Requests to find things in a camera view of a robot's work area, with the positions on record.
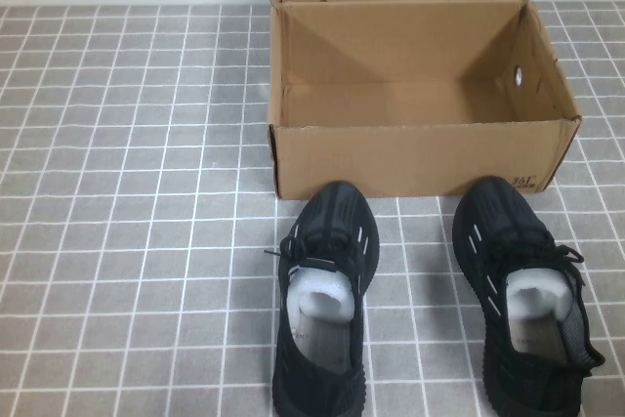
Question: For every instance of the black sneaker with grey heel lining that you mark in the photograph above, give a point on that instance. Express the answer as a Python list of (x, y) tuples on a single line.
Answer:
[(493, 212)]

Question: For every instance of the white foam shoe stuffing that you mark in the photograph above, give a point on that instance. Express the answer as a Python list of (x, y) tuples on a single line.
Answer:
[(322, 285), (537, 290)]

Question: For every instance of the brown cardboard shoe box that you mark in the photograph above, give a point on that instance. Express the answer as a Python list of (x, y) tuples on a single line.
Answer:
[(415, 158)]

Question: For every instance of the black sneaker with aglet sticking out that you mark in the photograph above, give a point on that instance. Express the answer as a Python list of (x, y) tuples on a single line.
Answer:
[(337, 212)]

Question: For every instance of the grey tile pattern tablecloth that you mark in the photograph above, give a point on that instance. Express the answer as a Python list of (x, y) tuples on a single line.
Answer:
[(122, 192)]

